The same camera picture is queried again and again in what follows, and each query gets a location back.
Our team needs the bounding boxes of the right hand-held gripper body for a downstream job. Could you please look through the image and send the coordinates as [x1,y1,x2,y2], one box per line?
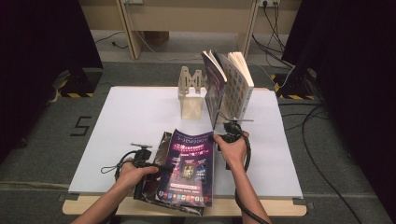
[218,118,255,145]

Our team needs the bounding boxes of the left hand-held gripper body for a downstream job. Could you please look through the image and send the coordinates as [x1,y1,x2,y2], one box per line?
[130,142,154,163]

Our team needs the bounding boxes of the white book with picture grid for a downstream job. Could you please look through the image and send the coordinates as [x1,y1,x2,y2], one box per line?
[219,50,256,121]

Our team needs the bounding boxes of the black curtain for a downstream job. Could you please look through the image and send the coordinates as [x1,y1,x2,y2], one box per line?
[280,0,396,222]
[0,0,105,164]

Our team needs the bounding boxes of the long black floor cable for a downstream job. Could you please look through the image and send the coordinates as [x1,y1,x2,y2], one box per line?
[277,102,364,224]

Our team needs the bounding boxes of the right hand-held gripper black cable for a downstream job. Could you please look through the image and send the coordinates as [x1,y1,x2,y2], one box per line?
[233,129,269,224]

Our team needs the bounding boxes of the white wall socket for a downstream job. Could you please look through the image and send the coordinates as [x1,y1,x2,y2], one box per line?
[258,0,281,8]

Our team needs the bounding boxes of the thin black floor cable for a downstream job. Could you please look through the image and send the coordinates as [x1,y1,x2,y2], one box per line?
[94,30,130,50]

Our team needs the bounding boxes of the person's left hand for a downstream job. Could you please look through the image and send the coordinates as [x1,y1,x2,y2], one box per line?
[116,161,160,192]

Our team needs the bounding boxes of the purple book with blue spine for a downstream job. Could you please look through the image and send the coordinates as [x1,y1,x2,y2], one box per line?
[200,49,229,131]

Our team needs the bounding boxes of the beige expandable book rack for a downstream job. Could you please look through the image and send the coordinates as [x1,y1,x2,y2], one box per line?
[177,65,238,121]

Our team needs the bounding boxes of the black stand base striped tape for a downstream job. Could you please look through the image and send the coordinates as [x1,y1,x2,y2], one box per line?
[56,67,104,99]
[269,73,318,102]

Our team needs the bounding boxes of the beige wooden desk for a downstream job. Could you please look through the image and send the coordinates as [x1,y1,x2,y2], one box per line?
[78,0,303,62]

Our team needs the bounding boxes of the light wooden table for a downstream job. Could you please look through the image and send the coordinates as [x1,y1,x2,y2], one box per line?
[62,86,308,217]

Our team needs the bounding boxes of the bundle of black wall cables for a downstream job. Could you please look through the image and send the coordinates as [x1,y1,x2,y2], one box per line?
[250,0,295,70]

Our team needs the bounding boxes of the purple book with white spine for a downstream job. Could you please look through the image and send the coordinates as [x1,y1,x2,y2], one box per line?
[155,128,216,209]

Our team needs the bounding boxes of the dark brown glossy book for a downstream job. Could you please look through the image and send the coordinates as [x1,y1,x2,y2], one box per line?
[133,131,205,217]

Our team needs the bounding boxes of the person's right hand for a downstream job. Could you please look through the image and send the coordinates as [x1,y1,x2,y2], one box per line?
[213,131,250,169]

